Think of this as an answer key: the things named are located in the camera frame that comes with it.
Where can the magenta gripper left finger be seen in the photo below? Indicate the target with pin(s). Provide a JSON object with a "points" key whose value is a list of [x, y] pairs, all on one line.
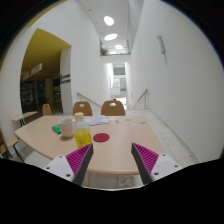
{"points": [[73, 166]]}

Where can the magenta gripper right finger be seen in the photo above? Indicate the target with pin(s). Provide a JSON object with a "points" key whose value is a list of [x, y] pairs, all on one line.
{"points": [[153, 166]]}

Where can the yellow drink plastic bottle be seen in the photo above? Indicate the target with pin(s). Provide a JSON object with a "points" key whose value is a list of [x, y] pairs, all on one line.
{"points": [[82, 132]]}

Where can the red round coaster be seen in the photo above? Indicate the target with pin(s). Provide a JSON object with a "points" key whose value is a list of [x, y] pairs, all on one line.
{"points": [[101, 137]]}

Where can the white ceramic mug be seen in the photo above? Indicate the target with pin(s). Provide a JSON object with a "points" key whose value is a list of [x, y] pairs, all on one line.
{"points": [[66, 127]]}

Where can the green flat object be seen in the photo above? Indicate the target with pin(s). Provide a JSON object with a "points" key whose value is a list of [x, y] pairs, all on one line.
{"points": [[56, 129]]}

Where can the colourful paper sheets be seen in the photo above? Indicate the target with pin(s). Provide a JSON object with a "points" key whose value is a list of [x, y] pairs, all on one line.
{"points": [[96, 120]]}

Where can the small scattered paper pieces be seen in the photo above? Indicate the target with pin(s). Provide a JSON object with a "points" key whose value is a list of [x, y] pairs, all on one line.
{"points": [[130, 121]]}

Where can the wooden chair far left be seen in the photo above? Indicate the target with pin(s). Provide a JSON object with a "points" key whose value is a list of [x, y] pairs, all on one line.
{"points": [[46, 109]]}

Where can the wooden chair near left edge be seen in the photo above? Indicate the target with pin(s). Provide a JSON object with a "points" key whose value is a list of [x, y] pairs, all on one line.
{"points": [[5, 145]]}

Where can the wooden chair right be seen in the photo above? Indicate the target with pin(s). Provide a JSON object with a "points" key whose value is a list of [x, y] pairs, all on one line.
{"points": [[112, 108]]}

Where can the left stair handrail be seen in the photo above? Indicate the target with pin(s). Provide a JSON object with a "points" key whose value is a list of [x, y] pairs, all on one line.
{"points": [[81, 96]]}

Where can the stair handrail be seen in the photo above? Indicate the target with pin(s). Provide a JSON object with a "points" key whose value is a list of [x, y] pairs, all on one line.
{"points": [[81, 96], [143, 95]]}

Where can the small side table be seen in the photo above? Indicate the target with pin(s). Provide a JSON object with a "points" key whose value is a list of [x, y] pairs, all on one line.
{"points": [[21, 118]]}

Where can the right stair handrail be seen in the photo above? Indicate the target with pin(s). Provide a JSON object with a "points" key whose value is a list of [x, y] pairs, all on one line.
{"points": [[143, 95]]}

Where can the potted plant on balcony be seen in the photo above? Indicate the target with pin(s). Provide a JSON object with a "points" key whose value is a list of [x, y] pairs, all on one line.
{"points": [[104, 51]]}

